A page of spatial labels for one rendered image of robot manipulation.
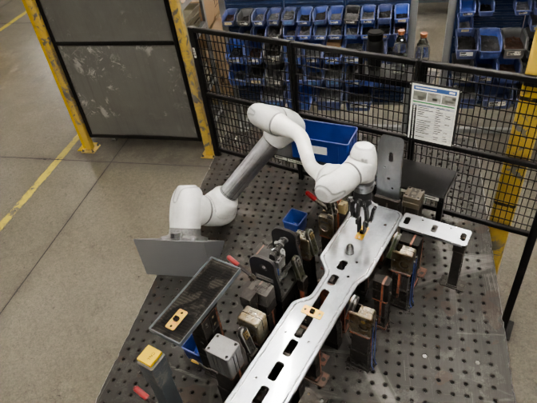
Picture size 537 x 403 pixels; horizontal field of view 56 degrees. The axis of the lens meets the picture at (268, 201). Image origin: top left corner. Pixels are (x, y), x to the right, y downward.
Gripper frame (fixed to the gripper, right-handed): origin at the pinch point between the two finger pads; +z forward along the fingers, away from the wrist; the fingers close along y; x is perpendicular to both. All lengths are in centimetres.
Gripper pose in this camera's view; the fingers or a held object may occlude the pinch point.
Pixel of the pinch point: (362, 225)
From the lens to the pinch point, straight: 219.3
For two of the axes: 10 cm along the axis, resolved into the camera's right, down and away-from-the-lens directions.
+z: 1.0, 7.6, 6.5
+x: 5.1, -6.0, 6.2
